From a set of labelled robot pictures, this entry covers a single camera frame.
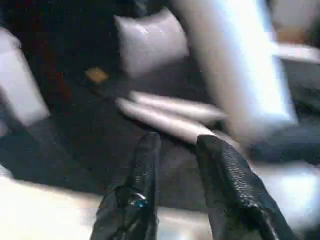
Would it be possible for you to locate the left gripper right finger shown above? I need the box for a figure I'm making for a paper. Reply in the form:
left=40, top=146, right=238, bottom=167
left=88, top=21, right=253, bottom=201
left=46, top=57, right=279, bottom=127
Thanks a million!
left=196, top=134, right=301, bottom=240

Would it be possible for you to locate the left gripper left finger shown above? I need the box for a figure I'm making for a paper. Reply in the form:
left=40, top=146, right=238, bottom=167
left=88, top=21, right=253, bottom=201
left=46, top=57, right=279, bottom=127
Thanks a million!
left=90, top=131, right=162, bottom=240

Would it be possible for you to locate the white plastic table top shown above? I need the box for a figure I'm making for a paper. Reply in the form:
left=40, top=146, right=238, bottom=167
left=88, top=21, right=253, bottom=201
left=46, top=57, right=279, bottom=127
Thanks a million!
left=0, top=162, right=320, bottom=240

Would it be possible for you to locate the white plastic table leg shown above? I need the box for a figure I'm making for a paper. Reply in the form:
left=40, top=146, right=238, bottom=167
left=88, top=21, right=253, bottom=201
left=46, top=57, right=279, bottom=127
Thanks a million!
left=116, top=97, right=242, bottom=152
left=130, top=90, right=229, bottom=124
left=170, top=0, right=301, bottom=147

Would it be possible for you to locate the black work mat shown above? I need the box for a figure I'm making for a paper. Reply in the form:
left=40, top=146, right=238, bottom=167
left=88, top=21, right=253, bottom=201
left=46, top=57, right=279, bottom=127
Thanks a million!
left=0, top=55, right=320, bottom=201

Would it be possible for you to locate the small yellow tag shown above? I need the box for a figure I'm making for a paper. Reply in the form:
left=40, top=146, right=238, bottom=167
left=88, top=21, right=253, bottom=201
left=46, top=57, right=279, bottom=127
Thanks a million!
left=84, top=67, right=110, bottom=85

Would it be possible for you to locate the flat white sheet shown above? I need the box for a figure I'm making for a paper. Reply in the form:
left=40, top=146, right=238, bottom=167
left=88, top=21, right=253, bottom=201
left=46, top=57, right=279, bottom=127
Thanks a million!
left=272, top=42, right=320, bottom=65

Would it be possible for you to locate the white padded sheet with fitting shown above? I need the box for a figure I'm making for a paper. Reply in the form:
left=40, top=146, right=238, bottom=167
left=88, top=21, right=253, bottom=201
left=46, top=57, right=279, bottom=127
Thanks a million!
left=113, top=7, right=192, bottom=82

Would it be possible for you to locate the white sideboard cabinet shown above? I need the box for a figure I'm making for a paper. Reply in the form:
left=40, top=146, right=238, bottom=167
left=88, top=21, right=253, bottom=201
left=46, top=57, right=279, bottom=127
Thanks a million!
left=0, top=27, right=52, bottom=129

